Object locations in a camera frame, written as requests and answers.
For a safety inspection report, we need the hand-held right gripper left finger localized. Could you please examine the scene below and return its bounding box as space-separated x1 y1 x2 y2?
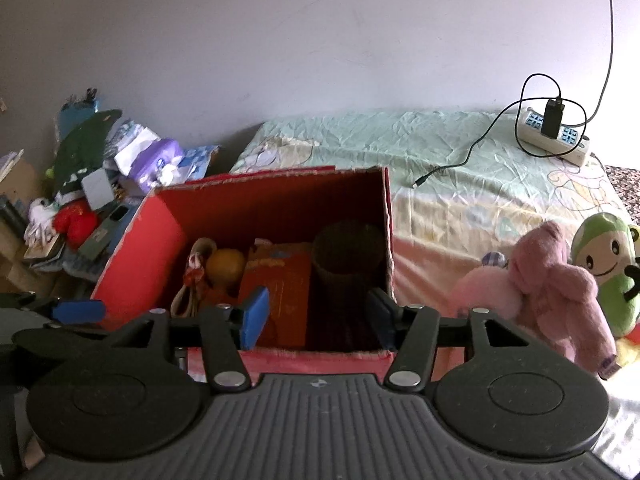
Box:
107 285 271 394

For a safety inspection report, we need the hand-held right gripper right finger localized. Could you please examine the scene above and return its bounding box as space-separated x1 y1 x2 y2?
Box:
365 287 531 394

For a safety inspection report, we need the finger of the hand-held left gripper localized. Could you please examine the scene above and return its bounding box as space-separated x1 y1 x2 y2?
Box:
11 326 118 357
0 291 107 326

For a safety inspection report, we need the red gift box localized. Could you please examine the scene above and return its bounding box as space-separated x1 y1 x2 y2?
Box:
237 240 313 350

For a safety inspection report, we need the yellow gourd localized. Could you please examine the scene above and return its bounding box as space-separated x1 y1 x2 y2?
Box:
206 248 247 291

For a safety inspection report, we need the printed packing tape roll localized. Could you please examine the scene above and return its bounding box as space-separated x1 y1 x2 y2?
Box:
312 220 388 306

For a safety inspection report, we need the red cardboard box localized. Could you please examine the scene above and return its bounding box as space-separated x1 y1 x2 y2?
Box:
90 165 396 368

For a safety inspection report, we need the stack of booklets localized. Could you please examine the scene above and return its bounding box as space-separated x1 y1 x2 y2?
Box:
22 240 66 267

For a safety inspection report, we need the olive flat case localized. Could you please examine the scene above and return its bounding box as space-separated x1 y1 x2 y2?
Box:
78 224 118 261

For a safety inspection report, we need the red plush toy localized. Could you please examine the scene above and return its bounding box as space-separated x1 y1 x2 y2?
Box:
52 200 98 248

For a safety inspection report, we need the white glove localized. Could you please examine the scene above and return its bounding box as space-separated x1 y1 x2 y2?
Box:
25 199 61 246

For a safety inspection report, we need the black cylinder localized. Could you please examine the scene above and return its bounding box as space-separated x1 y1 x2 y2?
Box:
0 195 26 231

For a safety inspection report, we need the grey square box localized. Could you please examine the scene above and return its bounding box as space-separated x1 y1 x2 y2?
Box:
81 169 117 211

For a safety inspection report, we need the open cardboard box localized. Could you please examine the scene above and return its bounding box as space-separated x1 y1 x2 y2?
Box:
0 152 43 201

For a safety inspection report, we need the blue and white pack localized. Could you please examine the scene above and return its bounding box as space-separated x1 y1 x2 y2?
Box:
175 145 221 178

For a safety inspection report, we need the white patterned package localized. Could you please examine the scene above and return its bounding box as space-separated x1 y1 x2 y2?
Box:
107 120 161 173

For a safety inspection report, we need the purple tissue pack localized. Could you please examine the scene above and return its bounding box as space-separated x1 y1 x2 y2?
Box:
122 137 186 193

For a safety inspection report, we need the dusty pink plush bear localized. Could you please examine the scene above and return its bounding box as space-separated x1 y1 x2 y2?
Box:
507 220 621 380

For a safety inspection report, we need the blue bag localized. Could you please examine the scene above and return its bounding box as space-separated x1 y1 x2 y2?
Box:
55 89 101 141

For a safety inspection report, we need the green plush toy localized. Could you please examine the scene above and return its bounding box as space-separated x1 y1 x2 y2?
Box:
571 212 640 338

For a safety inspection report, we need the white power strip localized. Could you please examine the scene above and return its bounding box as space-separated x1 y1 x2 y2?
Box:
516 107 592 167

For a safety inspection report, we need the black charger plug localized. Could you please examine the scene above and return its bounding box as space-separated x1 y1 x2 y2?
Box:
542 97 565 138

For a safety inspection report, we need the dark patterned blanket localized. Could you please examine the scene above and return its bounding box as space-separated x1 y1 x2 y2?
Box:
605 164 640 222

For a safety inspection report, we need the black charging cable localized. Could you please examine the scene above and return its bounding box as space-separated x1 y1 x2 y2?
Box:
412 74 588 190

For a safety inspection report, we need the grey power cord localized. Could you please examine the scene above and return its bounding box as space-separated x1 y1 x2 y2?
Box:
580 0 616 141

